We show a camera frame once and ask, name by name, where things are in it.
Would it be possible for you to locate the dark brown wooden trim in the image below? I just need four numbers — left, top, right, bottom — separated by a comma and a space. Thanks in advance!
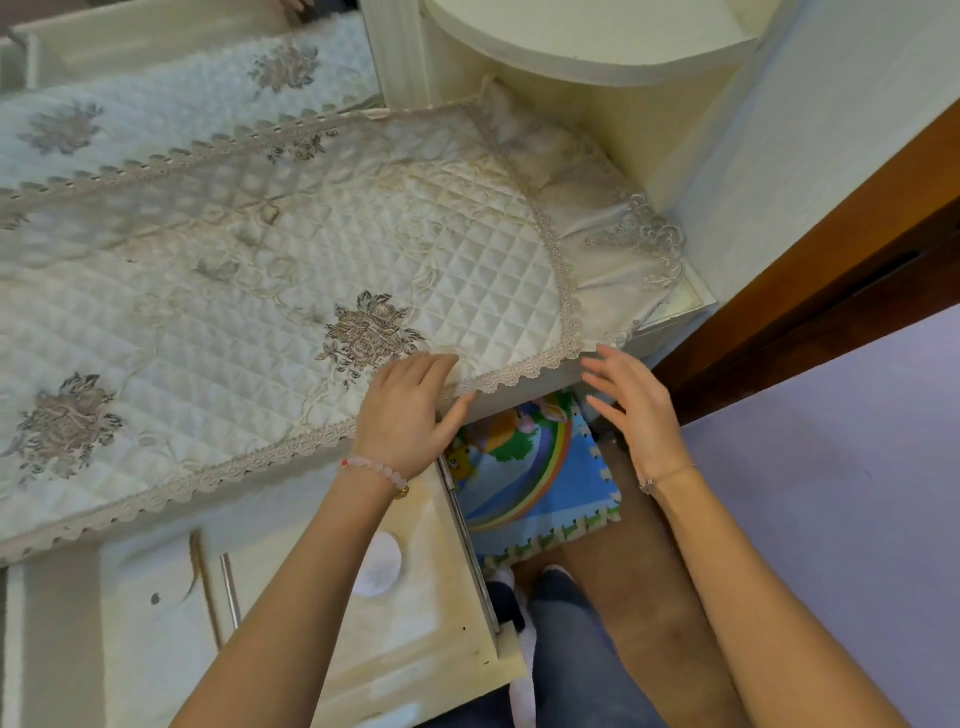
648, 101, 960, 429

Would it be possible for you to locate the pink bead bracelet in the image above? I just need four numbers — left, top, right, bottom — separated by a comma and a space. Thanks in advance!
338, 455, 412, 500

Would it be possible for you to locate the person's left leg in jeans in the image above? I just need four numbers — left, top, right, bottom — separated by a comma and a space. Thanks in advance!
419, 581, 526, 728

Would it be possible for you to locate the person's left forearm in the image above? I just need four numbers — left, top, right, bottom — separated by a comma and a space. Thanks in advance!
172, 468, 410, 728

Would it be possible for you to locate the person's right forearm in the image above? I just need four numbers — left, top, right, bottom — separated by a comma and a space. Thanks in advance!
644, 468, 909, 728

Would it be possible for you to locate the cream dressing table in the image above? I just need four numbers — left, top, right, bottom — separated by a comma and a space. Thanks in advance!
0, 0, 960, 429

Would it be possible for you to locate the person's leg in jeans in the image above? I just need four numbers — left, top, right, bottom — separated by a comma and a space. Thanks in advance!
419, 581, 526, 728
528, 569, 669, 728

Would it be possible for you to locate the beige snap pouch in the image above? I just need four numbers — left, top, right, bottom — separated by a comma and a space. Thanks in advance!
101, 532, 219, 728

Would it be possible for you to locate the wide white drawer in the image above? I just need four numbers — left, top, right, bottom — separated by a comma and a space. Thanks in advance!
0, 457, 526, 728

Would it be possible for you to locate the person's left hand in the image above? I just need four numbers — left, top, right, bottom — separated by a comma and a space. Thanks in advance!
352, 352, 478, 485

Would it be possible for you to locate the dressing table mirror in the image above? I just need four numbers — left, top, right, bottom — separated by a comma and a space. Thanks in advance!
0, 0, 388, 196

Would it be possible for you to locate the thin metal straw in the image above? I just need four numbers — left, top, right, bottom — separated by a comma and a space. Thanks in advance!
218, 553, 243, 635

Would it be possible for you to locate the quilted lace table cloth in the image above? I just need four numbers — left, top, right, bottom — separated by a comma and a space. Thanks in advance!
0, 74, 688, 568

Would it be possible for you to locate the thin silver chain bracelet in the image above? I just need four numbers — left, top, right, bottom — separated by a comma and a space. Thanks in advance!
637, 463, 699, 496

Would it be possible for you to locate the person's right leg in jeans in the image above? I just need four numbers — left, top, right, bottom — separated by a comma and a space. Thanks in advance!
528, 569, 669, 728

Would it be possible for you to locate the white round compact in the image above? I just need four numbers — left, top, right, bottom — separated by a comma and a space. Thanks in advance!
352, 532, 406, 599

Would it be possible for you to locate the person's right hand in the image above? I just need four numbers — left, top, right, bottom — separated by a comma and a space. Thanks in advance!
579, 344, 697, 489

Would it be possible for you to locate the colourful foam puzzle mat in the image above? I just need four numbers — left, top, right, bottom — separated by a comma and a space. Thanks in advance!
443, 389, 624, 575

